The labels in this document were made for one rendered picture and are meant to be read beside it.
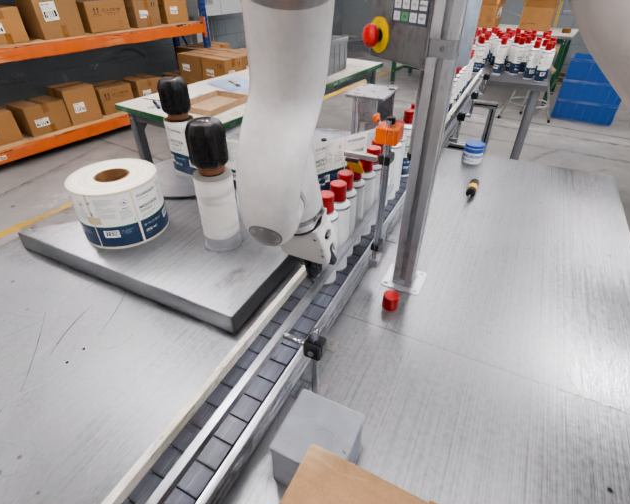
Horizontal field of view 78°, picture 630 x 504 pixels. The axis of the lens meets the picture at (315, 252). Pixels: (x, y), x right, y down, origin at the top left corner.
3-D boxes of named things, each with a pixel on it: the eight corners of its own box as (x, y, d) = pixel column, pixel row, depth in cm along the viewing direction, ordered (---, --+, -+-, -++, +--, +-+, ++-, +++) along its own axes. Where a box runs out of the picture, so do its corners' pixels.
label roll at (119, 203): (141, 254, 92) (123, 199, 84) (67, 243, 96) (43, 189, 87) (182, 211, 108) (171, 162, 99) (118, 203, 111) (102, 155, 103)
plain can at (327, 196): (319, 268, 88) (319, 185, 76) (340, 275, 86) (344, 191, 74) (307, 281, 84) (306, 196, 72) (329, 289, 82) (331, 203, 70)
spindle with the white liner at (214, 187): (220, 228, 101) (200, 110, 83) (249, 237, 98) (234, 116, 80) (197, 246, 94) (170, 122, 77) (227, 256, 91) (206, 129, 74)
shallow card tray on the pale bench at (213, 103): (217, 95, 234) (216, 89, 232) (250, 101, 225) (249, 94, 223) (176, 110, 209) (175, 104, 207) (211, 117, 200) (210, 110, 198)
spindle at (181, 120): (188, 165, 130) (169, 72, 113) (210, 170, 127) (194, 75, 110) (169, 176, 123) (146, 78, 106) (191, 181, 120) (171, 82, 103)
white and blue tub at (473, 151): (482, 159, 150) (486, 141, 145) (479, 166, 145) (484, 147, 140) (463, 156, 152) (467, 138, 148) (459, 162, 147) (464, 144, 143)
